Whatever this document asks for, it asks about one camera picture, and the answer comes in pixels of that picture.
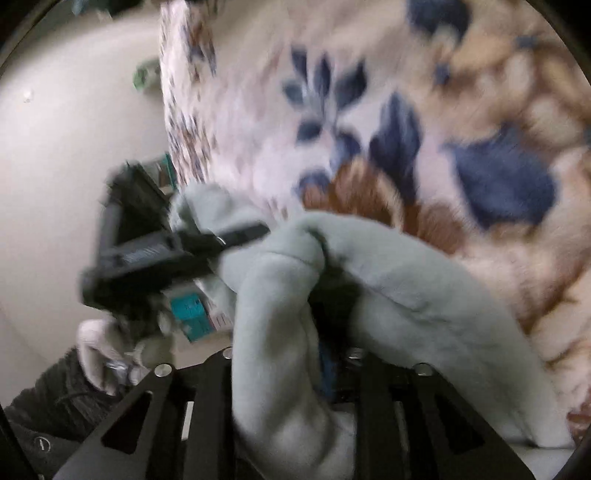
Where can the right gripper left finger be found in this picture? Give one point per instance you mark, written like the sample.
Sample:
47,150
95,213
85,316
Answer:
175,424

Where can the white gloved left hand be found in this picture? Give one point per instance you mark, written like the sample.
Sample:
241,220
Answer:
110,359

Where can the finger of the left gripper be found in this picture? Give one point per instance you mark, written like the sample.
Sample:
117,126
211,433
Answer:
241,236

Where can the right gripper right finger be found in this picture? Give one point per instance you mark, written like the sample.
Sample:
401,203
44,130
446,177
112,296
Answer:
411,423

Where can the light green fleece pants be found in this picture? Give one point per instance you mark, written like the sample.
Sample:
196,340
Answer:
320,275

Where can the floral bed blanket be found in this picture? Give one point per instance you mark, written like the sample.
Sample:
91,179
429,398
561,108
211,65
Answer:
465,124

